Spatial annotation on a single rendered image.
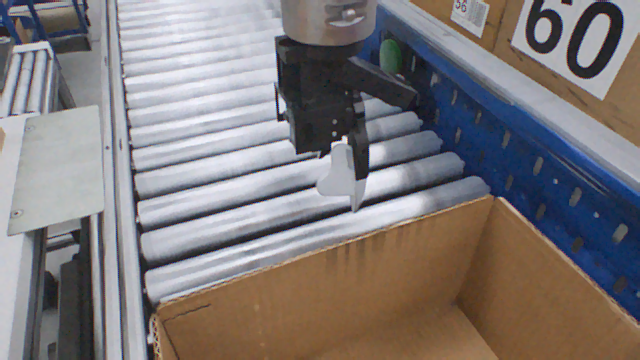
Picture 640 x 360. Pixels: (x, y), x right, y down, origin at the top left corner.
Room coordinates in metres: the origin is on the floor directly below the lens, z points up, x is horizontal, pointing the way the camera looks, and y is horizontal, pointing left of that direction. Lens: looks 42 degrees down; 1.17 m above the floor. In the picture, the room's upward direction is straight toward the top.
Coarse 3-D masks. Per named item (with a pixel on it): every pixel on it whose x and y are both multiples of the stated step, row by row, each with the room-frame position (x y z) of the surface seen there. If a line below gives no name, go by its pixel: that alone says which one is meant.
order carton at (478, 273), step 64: (320, 256) 0.20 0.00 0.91; (384, 256) 0.22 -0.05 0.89; (448, 256) 0.25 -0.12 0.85; (512, 256) 0.23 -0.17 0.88; (192, 320) 0.16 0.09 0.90; (256, 320) 0.18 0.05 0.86; (320, 320) 0.20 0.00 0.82; (384, 320) 0.23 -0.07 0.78; (448, 320) 0.24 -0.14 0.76; (512, 320) 0.20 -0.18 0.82; (576, 320) 0.17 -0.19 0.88
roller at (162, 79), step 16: (208, 64) 0.85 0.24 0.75; (224, 64) 0.85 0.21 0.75; (240, 64) 0.85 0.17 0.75; (256, 64) 0.86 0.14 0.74; (272, 64) 0.87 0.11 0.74; (128, 80) 0.78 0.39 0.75; (144, 80) 0.78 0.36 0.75; (160, 80) 0.79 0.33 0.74; (176, 80) 0.80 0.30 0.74; (192, 80) 0.81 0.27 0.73
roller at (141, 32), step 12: (264, 12) 1.15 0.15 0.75; (276, 12) 1.16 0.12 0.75; (168, 24) 1.06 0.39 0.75; (180, 24) 1.07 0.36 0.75; (192, 24) 1.07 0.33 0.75; (204, 24) 1.08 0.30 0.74; (216, 24) 1.09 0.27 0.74; (228, 24) 1.10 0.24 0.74; (132, 36) 1.01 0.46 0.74; (144, 36) 1.02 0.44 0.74
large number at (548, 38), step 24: (528, 0) 0.57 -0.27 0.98; (552, 0) 0.54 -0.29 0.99; (576, 0) 0.51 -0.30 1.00; (600, 0) 0.48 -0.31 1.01; (624, 0) 0.46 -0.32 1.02; (528, 24) 0.56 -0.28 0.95; (552, 24) 0.53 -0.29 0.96; (576, 24) 0.50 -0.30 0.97; (600, 24) 0.47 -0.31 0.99; (624, 24) 0.45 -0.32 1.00; (528, 48) 0.55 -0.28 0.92; (552, 48) 0.52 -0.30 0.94; (576, 48) 0.49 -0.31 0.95; (600, 48) 0.46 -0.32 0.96; (624, 48) 0.44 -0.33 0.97; (576, 72) 0.47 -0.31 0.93; (600, 72) 0.45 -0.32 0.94; (600, 96) 0.44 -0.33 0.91
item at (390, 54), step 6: (384, 42) 0.76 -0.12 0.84; (390, 42) 0.75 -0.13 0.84; (384, 48) 0.76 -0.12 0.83; (390, 48) 0.74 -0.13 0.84; (396, 48) 0.73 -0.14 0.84; (384, 54) 0.75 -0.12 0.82; (390, 54) 0.73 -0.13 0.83; (396, 54) 0.72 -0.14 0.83; (384, 60) 0.75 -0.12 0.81; (390, 60) 0.73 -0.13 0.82; (396, 60) 0.72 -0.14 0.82; (384, 66) 0.75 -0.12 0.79; (390, 66) 0.73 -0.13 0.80; (396, 66) 0.72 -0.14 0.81; (396, 72) 0.72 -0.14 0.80
